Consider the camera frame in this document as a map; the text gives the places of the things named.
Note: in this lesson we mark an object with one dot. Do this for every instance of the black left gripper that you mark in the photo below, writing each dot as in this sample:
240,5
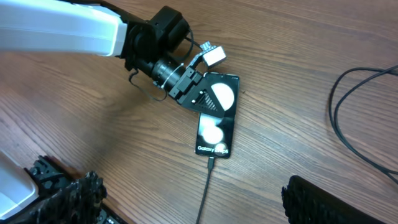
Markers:
196,94

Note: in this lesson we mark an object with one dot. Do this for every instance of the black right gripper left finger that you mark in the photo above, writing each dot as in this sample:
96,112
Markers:
79,202

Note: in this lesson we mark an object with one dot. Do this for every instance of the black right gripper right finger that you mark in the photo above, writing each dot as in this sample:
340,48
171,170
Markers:
305,203

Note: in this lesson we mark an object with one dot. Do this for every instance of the black smartphone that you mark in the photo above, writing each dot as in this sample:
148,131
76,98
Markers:
215,135

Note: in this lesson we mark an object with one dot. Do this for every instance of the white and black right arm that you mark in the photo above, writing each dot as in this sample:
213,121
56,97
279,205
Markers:
47,193

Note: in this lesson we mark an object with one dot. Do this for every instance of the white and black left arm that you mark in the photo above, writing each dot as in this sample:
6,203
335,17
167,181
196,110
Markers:
100,28

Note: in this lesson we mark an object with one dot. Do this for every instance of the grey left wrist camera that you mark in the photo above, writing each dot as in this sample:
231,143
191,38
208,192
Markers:
212,55

